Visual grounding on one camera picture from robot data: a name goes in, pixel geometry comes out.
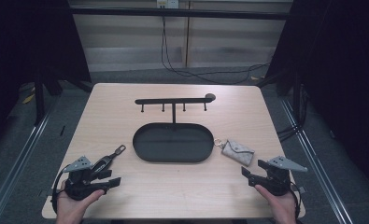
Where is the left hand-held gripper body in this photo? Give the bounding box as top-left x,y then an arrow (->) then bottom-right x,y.
62,155 -> 109,202

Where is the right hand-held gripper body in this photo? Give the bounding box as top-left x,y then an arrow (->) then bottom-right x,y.
248,155 -> 309,197

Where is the black car key with strap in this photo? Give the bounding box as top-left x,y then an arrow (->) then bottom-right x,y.
91,144 -> 127,175

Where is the grey key pouch with ring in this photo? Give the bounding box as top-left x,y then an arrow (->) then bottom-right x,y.
213,138 -> 256,167

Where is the black key rack with tray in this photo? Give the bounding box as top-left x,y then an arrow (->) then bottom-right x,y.
132,92 -> 218,163

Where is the person's right hand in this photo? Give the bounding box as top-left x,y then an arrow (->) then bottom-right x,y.
254,184 -> 298,224

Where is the person's left hand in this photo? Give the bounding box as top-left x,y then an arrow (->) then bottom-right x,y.
55,180 -> 106,224

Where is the black stand leg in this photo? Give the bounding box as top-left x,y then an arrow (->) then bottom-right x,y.
33,69 -> 47,126

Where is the yellow tape piece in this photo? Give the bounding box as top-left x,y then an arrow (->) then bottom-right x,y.
21,92 -> 36,105

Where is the black curtain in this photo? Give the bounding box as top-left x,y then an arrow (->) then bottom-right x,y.
264,0 -> 369,195
0,0 -> 92,153

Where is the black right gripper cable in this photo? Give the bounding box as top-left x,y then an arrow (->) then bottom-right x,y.
289,181 -> 302,220

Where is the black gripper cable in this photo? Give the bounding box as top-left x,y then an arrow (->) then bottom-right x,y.
289,181 -> 302,220
50,163 -> 72,216

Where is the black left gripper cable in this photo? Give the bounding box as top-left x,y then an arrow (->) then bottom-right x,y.
50,163 -> 72,216

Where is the metal floor rail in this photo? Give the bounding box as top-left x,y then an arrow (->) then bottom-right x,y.
279,96 -> 355,224
0,102 -> 55,224

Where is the bundle of black floor cables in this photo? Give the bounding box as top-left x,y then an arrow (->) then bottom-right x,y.
277,88 -> 310,143

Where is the black cable on wall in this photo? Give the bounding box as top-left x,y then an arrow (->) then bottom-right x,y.
160,15 -> 271,86

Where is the black horizontal frame bar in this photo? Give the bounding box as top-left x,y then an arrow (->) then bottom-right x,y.
69,7 -> 294,21

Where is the white wall socket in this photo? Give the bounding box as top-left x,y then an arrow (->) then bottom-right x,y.
156,0 -> 180,9

